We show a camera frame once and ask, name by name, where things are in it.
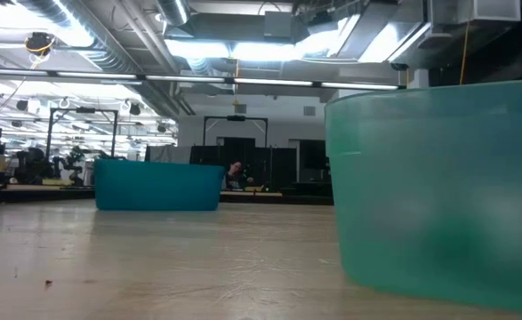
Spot dark blue plastic bin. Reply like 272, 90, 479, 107
92, 158, 227, 212

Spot teal translucent plastic bin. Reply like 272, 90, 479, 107
324, 77, 522, 316

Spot black background partition panels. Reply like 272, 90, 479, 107
189, 136, 333, 188

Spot person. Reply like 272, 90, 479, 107
223, 160, 256, 190

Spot long ceiling light bar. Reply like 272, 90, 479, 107
0, 67, 407, 92

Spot background workbench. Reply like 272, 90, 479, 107
0, 183, 96, 205

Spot black background gantry frame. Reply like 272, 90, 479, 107
44, 106, 119, 162

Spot yellow hanging cable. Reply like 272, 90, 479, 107
460, 20, 471, 86

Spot black ceiling cable reel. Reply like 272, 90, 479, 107
23, 30, 58, 59

